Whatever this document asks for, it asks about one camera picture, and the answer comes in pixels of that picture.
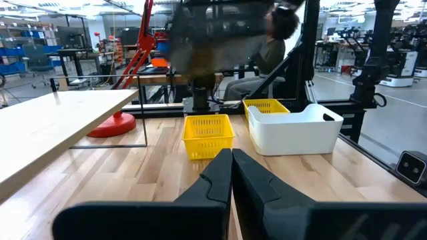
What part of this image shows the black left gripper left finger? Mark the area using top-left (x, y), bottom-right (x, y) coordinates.
top-left (52, 148), bottom-right (234, 240)

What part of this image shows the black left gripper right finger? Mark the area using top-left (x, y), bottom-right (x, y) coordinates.
top-left (232, 148), bottom-right (427, 240)

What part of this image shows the yellow plastic basket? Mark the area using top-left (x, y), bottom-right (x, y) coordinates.
top-left (242, 99), bottom-right (290, 117)
top-left (181, 114), bottom-right (236, 161)

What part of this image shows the white plastic bin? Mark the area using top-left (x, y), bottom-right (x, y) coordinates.
top-left (248, 103), bottom-right (344, 157)

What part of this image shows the black plastic basket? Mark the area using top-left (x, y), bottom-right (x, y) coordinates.
top-left (168, 0), bottom-right (280, 79)

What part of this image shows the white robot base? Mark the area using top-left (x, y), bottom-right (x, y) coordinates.
top-left (379, 49), bottom-right (420, 88)

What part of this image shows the wooden shelf with black legs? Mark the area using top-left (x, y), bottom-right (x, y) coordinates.
top-left (0, 75), bottom-right (148, 201)

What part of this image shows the red desk lamp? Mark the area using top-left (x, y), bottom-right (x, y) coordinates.
top-left (87, 0), bottom-right (157, 138)

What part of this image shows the wooden workbench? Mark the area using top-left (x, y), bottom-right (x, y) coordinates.
top-left (128, 72), bottom-right (224, 104)

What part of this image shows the person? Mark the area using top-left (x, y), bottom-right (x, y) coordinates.
top-left (222, 5), bottom-right (300, 101)

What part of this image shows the black desk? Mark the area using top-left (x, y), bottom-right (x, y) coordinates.
top-left (56, 48), bottom-right (116, 86)

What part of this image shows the black computer monitor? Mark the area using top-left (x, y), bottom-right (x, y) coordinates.
top-left (56, 25), bottom-right (89, 49)

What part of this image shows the grey office chair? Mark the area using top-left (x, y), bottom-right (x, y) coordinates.
top-left (21, 45), bottom-right (56, 89)

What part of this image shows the rack with blue bins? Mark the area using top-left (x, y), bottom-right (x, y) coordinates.
top-left (0, 25), bottom-right (63, 76)

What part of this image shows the black table-level camera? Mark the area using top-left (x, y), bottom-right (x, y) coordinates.
top-left (396, 150), bottom-right (427, 186)

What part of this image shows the black aluminium rig frame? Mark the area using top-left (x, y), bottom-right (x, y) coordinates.
top-left (121, 0), bottom-right (427, 197)

